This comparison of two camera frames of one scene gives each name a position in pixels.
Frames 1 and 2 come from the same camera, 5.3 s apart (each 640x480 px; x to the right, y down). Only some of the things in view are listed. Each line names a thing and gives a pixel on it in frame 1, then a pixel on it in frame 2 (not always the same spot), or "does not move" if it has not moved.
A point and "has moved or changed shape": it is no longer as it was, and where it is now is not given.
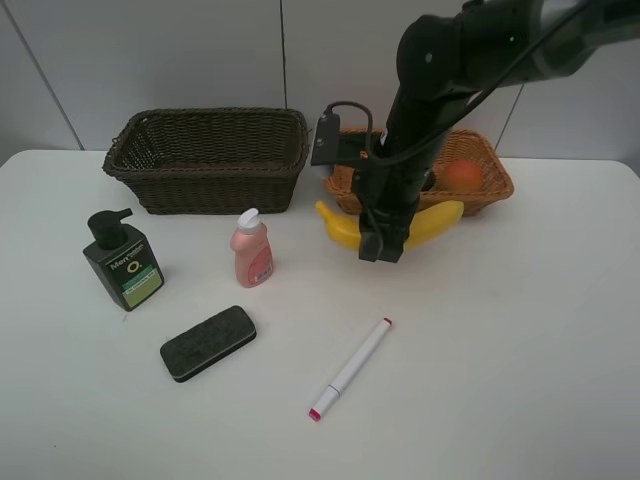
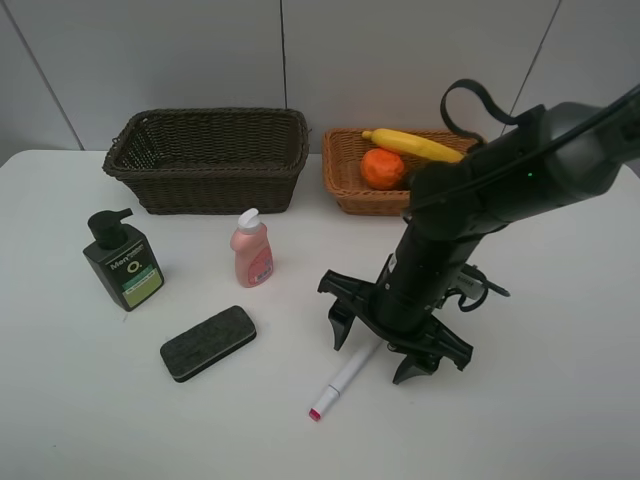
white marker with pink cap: x=341 y=382 does not move
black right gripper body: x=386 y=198 → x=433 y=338
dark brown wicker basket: x=211 y=160 does not move
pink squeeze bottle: x=254 y=262 does not move
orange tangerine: x=464 y=176 has moved or changed shape
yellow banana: x=427 y=223 has moved or changed shape
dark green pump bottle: x=122 y=257 does not move
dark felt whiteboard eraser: x=197 y=347 does not move
